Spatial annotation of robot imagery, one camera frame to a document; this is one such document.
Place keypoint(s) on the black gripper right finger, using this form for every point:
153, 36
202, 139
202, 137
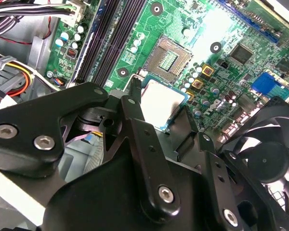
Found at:
183, 137

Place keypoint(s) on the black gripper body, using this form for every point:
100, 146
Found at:
98, 199

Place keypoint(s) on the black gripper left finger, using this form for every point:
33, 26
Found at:
26, 115

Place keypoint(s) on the silver CPU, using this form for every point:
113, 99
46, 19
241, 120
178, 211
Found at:
161, 101

